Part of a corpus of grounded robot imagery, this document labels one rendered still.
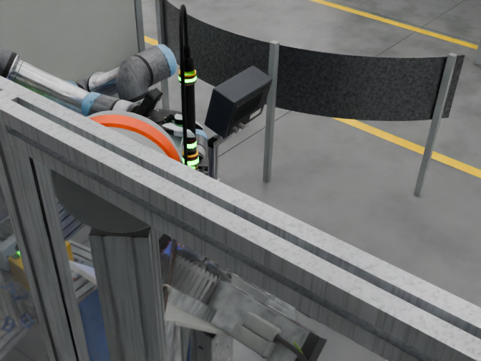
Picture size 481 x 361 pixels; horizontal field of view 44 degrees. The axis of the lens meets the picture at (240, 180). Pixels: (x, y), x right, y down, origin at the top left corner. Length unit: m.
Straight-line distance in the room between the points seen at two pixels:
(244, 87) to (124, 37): 1.69
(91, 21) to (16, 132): 3.11
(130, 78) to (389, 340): 1.66
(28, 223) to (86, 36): 3.06
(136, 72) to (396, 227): 2.16
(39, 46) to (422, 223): 2.44
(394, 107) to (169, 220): 3.13
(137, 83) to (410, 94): 1.96
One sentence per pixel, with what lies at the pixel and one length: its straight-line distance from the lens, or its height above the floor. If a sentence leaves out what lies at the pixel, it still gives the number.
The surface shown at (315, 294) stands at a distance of 0.41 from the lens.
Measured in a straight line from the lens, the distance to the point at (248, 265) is 0.43.
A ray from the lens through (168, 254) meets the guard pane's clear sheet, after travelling 0.53.
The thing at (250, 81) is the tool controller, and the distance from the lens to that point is 2.38.
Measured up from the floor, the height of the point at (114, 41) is 0.81.
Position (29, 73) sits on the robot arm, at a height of 1.55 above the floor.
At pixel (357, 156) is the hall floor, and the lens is 4.23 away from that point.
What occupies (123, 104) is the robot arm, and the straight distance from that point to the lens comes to 1.66.
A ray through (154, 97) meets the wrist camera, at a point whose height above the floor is 1.58.
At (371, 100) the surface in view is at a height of 0.68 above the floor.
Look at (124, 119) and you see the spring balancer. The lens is 0.73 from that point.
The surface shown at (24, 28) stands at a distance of 3.42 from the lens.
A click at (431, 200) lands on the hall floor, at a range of 3.96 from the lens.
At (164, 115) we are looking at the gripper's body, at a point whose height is 1.52.
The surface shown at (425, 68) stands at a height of 0.89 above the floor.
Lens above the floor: 2.33
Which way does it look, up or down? 37 degrees down
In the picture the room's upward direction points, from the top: 1 degrees clockwise
